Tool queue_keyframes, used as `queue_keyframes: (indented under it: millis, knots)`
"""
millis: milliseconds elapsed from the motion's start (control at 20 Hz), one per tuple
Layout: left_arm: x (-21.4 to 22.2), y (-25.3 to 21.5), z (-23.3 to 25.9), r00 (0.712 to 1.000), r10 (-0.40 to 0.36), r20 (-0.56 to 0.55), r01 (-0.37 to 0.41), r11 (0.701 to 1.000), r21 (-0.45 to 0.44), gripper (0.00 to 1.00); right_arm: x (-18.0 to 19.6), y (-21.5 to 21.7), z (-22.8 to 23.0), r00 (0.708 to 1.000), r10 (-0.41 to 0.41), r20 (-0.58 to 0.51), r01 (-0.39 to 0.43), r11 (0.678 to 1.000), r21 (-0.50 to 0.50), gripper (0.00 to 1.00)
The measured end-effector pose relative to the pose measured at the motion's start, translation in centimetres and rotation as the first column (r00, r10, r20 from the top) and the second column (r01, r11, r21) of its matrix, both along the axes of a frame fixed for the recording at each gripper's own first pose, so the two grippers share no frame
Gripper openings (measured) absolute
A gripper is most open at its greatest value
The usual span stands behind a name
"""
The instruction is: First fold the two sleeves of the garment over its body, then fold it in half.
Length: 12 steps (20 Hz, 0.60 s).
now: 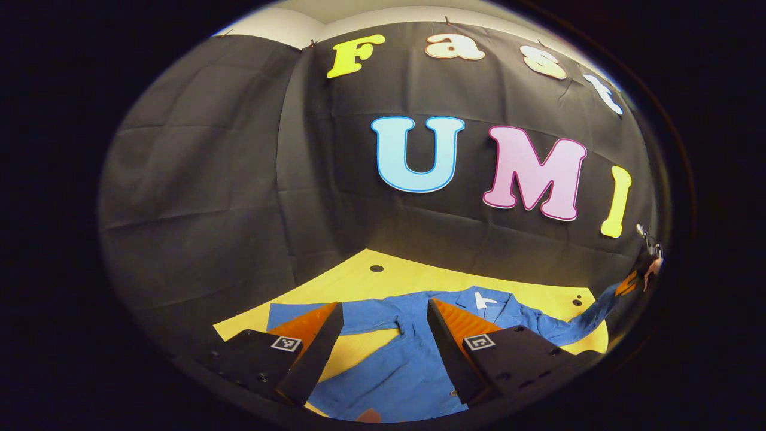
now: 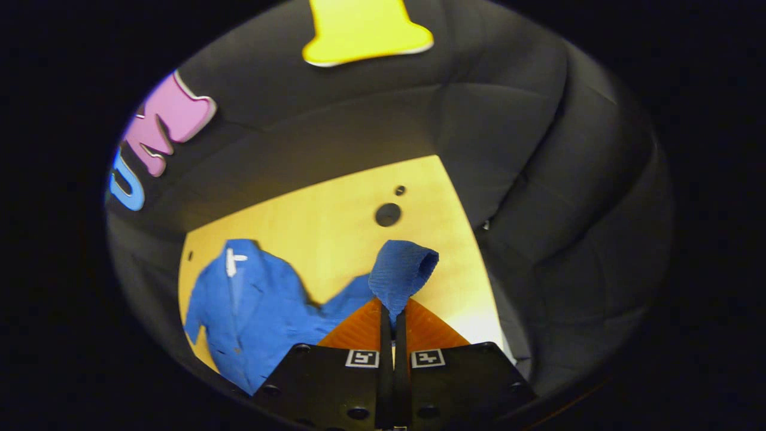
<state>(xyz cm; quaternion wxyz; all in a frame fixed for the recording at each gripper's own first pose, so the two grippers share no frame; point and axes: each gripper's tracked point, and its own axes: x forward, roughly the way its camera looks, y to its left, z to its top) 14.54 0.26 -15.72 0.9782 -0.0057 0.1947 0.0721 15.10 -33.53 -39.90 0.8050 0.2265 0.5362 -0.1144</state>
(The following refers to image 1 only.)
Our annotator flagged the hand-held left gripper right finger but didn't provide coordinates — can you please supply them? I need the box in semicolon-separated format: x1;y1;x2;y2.
426;298;604;409

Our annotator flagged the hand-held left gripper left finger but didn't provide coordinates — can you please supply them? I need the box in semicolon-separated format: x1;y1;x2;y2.
200;302;345;408

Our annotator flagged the blue button shirt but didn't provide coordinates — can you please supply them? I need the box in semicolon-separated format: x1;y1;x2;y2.
266;281;628;423

